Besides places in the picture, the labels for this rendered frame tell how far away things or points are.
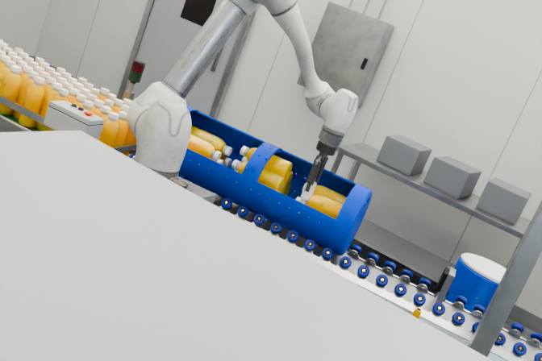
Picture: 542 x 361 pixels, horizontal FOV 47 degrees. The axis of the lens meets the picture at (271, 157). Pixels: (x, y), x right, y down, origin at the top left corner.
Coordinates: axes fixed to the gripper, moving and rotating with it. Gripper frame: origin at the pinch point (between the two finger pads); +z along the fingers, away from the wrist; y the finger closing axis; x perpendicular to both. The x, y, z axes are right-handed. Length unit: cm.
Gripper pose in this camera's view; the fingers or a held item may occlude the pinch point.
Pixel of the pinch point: (308, 190)
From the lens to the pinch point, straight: 243.9
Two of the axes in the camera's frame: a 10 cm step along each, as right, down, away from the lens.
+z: -3.6, 9.1, 2.3
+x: -8.7, -4.1, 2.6
